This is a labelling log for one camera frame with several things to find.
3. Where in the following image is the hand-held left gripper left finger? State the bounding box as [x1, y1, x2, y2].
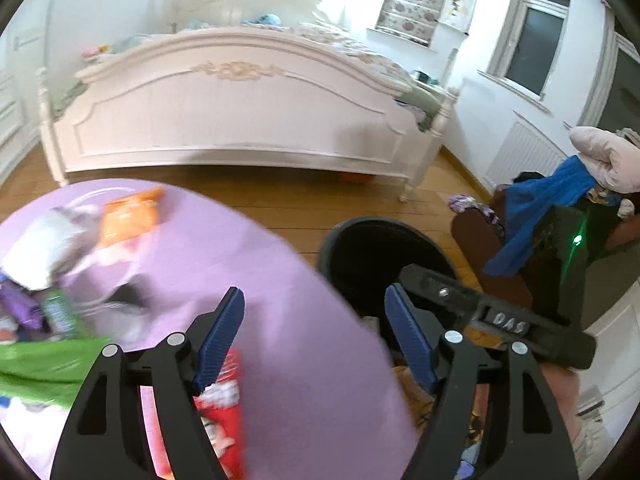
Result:
[50, 287, 246, 480]

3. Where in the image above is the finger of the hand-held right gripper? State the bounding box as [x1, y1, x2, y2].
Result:
[398, 264, 483, 326]

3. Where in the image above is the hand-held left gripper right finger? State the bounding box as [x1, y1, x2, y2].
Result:
[385, 284, 581, 480]

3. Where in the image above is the black trash bin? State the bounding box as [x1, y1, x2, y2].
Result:
[318, 216, 466, 376]

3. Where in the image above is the green chewing gum box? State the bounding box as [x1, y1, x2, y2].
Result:
[44, 290, 78, 338]

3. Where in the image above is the green snack packet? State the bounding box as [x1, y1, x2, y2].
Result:
[0, 337, 116, 406]

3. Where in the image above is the person's right hand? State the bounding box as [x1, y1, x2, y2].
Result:
[542, 362, 582, 433]

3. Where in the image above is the brown armchair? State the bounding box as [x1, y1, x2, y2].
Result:
[450, 172, 640, 311]

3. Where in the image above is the red snack packet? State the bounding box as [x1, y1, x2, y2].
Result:
[192, 347, 246, 478]

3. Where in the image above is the blue cloth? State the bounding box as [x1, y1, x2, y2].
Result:
[485, 155, 596, 276]

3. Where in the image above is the purple floral cloth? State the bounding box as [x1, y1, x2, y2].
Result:
[447, 194, 501, 223]

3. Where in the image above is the white radiator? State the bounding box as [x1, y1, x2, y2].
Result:
[482, 120, 571, 196]

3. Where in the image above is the pink cushion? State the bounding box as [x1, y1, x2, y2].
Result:
[570, 126, 640, 193]

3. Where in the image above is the orange snack packet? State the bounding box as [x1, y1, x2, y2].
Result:
[97, 186, 166, 251]

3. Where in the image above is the green bed sheet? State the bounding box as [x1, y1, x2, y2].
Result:
[397, 87, 443, 131]

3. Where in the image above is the white paper bag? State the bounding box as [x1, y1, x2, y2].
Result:
[0, 207, 101, 291]

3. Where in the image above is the purple packet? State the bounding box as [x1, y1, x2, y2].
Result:
[0, 280, 45, 332]

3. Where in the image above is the white wooden bed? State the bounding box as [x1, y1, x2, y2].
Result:
[35, 0, 461, 203]

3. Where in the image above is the white framed window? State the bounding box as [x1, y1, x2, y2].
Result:
[487, 0, 573, 101]

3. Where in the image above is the floral quilt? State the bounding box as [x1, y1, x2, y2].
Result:
[295, 22, 416, 96]

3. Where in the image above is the floral roller blind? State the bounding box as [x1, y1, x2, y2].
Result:
[376, 0, 457, 47]

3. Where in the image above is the white wardrobe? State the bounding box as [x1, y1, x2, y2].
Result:
[0, 25, 41, 171]

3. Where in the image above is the blue plush toy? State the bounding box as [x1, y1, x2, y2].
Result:
[242, 12, 286, 27]

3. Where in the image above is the white door frame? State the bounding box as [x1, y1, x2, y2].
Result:
[582, 10, 640, 133]

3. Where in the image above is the paper sheet on wall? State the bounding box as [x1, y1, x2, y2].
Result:
[440, 0, 476, 31]

